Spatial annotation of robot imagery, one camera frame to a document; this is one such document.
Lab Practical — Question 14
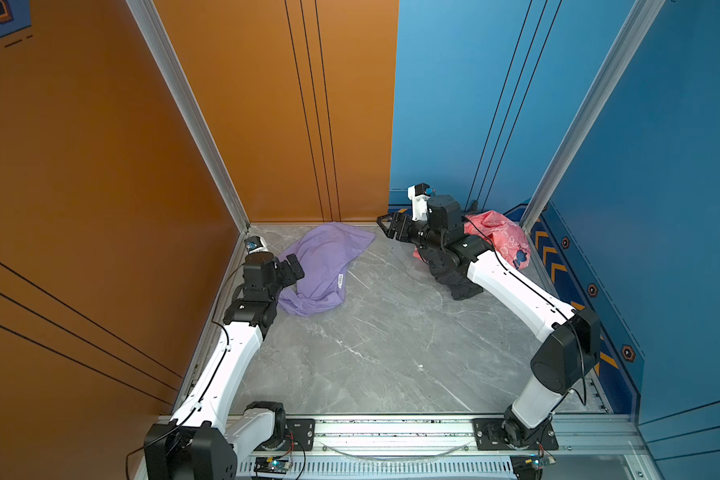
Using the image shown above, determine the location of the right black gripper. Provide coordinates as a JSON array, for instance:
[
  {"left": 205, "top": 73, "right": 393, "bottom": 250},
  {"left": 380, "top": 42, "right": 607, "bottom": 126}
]
[{"left": 376, "top": 212, "right": 446, "bottom": 254}]

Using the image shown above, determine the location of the purple cloth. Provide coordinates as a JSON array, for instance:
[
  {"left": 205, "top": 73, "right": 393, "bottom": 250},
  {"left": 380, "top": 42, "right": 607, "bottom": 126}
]
[{"left": 278, "top": 222, "right": 375, "bottom": 317}]

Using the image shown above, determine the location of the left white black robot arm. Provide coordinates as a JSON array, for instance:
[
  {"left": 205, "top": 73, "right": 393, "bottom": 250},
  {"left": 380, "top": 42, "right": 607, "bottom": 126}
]
[{"left": 140, "top": 236, "right": 305, "bottom": 479}]

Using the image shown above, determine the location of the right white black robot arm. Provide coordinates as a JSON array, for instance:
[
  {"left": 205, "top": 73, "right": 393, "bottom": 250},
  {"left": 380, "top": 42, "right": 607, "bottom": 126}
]
[{"left": 376, "top": 184, "right": 601, "bottom": 451}]

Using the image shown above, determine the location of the dark grey cloth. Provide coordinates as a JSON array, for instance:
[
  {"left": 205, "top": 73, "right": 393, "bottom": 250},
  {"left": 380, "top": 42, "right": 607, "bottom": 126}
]
[{"left": 417, "top": 246, "right": 484, "bottom": 301}]

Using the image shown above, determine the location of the pink patterned cloth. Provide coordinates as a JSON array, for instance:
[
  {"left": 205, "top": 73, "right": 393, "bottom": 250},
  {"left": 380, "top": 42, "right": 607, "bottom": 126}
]
[{"left": 443, "top": 211, "right": 530, "bottom": 270}]

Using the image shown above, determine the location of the left green circuit board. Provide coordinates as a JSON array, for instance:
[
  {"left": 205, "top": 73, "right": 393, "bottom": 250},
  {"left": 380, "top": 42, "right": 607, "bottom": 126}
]
[{"left": 252, "top": 457, "right": 293, "bottom": 479}]

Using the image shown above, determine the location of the green circuit board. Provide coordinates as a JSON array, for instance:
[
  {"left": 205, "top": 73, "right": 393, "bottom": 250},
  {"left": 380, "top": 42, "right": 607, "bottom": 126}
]
[
  {"left": 252, "top": 457, "right": 293, "bottom": 479},
  {"left": 510, "top": 456, "right": 557, "bottom": 480}
]

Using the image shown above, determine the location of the right green circuit board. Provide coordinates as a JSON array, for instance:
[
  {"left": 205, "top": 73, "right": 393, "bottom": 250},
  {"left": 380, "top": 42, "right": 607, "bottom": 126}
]
[{"left": 510, "top": 456, "right": 557, "bottom": 480}]

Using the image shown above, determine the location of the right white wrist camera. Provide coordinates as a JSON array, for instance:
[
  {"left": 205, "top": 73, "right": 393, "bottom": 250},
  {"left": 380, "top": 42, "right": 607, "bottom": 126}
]
[{"left": 407, "top": 183, "right": 431, "bottom": 221}]

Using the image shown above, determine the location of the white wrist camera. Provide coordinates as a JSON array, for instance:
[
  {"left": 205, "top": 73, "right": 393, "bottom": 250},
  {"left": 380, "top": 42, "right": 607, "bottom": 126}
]
[
  {"left": 244, "top": 235, "right": 269, "bottom": 255},
  {"left": 407, "top": 183, "right": 431, "bottom": 221}
]

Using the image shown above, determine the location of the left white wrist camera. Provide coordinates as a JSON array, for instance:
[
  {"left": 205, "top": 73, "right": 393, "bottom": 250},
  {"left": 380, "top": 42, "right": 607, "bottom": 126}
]
[{"left": 244, "top": 235, "right": 269, "bottom": 255}]

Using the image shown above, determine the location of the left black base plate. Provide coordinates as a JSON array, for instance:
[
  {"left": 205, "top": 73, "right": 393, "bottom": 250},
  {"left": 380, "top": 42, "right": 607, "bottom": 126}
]
[{"left": 254, "top": 417, "right": 316, "bottom": 452}]

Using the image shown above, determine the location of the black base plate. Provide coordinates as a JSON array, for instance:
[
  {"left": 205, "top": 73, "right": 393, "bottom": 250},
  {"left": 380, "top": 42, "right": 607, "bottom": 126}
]
[
  {"left": 254, "top": 417, "right": 316, "bottom": 452},
  {"left": 471, "top": 418, "right": 559, "bottom": 451}
]

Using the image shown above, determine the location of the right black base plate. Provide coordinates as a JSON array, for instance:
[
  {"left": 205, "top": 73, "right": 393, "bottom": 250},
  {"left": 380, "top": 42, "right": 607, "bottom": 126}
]
[{"left": 471, "top": 418, "right": 559, "bottom": 451}]

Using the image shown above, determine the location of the aluminium front rail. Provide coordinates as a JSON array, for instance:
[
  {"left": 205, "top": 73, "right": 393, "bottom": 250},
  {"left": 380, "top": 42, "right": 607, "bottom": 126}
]
[{"left": 233, "top": 413, "right": 660, "bottom": 479}]

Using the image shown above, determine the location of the left aluminium corner post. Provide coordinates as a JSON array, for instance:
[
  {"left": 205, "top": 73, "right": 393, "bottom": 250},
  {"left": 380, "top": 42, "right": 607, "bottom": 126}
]
[{"left": 126, "top": 0, "right": 250, "bottom": 233}]

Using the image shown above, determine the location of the aluminium corner post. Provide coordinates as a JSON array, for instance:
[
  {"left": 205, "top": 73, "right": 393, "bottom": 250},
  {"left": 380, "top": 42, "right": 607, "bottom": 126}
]
[
  {"left": 126, "top": 0, "right": 250, "bottom": 233},
  {"left": 520, "top": 0, "right": 665, "bottom": 233}
]

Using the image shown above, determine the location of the right aluminium corner post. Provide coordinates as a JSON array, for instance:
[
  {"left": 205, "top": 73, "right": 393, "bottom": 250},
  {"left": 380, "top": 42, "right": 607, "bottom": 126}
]
[{"left": 520, "top": 0, "right": 665, "bottom": 233}]

